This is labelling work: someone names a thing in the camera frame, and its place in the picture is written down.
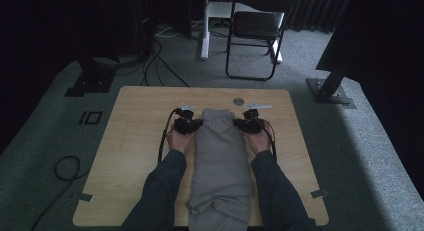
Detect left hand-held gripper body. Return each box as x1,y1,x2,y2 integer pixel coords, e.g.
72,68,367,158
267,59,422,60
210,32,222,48
173,103,197,136

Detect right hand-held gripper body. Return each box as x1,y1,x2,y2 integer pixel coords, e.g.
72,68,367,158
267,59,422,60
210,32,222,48
241,103,273,135

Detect grey pants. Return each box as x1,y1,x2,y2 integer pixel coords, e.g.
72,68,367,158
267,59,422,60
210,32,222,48
187,108,254,231

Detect person's left hand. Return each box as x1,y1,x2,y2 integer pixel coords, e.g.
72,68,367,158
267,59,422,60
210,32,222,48
166,125,197,156

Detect person's right hand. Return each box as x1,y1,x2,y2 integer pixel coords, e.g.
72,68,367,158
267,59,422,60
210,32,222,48
242,123,273,156

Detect black stand with bolted base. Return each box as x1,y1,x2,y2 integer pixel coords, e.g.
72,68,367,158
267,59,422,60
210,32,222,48
306,50,357,110

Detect black folding chair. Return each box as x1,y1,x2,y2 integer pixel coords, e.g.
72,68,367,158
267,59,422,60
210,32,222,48
225,0,296,82

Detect black stand with flat base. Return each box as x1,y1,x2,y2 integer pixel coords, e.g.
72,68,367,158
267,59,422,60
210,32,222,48
64,55,118,98

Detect dark pleated curtain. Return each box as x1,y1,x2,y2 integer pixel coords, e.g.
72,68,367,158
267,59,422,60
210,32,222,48
285,0,355,34

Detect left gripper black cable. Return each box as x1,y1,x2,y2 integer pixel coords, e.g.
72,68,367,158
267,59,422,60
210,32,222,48
157,108,182,164

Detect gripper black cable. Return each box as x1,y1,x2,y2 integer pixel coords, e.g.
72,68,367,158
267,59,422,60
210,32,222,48
157,108,182,164
262,121,278,161

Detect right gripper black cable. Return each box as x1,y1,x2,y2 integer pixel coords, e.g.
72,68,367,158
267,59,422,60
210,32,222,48
262,121,278,161

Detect bundle of black floor cables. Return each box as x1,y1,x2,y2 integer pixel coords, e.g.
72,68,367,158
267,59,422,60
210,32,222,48
141,37,190,88

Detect white floor cable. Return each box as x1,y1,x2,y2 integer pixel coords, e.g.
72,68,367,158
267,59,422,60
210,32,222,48
154,23,184,39

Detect black looped floor cable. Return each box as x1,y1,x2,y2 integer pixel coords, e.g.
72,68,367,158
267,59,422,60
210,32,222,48
29,155,91,231

